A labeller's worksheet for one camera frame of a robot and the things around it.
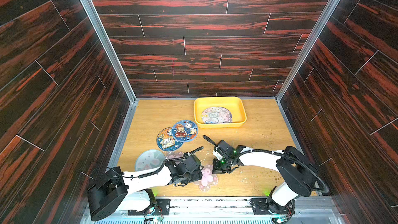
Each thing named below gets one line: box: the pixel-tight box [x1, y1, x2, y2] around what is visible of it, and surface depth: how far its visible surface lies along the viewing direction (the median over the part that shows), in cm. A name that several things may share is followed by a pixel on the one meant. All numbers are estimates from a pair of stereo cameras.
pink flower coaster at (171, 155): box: [165, 151, 184, 159], surface depth 93 cm
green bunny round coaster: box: [134, 149, 166, 172], surface depth 92 cm
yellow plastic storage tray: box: [193, 96, 247, 129], surface depth 113 cm
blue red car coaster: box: [171, 119, 199, 143], surface depth 103 cm
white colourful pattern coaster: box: [201, 106, 233, 124], surface depth 110 cm
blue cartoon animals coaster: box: [156, 127, 184, 152], surface depth 98 cm
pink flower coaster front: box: [192, 163, 219, 193], surface depth 83 cm
